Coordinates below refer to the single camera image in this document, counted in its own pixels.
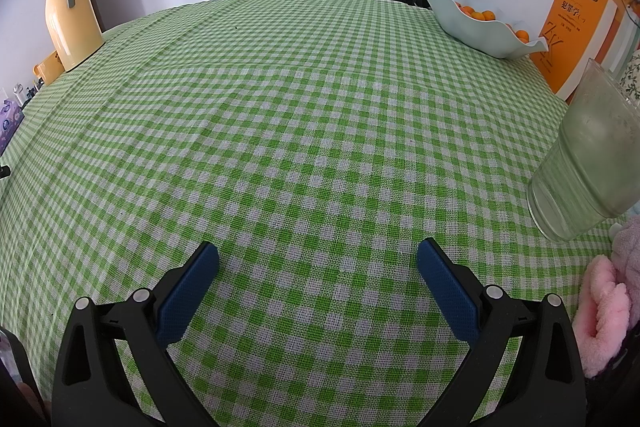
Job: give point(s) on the yellow ceramic cup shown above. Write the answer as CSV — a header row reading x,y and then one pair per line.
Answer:
x,y
50,69

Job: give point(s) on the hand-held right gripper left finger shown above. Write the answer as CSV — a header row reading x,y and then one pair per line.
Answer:
x,y
187,292

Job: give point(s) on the grey pink fluffy cloth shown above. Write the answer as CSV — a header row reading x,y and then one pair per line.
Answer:
x,y
629,244

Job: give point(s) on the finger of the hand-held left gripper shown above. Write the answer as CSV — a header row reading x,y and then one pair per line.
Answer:
x,y
4,171

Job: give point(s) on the pile of oranges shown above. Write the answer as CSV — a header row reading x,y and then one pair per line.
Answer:
x,y
482,14

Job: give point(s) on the yellow thermos jug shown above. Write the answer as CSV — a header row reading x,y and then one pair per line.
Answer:
x,y
70,27

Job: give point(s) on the black smartphone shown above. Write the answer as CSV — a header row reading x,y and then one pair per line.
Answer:
x,y
15,362

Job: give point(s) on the green checked tablecloth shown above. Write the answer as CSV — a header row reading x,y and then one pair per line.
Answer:
x,y
310,132

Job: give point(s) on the floral print ceramic jar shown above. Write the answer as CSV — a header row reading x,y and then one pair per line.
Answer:
x,y
632,77

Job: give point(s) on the orange textbook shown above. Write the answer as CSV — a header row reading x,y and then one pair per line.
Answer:
x,y
620,7
565,37

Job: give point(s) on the clear glass cup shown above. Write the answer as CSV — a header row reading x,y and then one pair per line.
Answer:
x,y
580,167

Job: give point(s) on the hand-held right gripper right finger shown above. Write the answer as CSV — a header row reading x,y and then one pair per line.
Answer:
x,y
450,297

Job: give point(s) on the person's right forearm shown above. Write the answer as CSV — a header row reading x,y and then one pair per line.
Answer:
x,y
602,297

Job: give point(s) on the pale green fruit bowl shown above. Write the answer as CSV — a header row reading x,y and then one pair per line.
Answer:
x,y
470,32

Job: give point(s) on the purple tissue pack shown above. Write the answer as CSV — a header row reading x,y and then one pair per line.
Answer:
x,y
10,124

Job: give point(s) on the person's left hand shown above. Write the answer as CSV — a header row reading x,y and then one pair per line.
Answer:
x,y
29,399

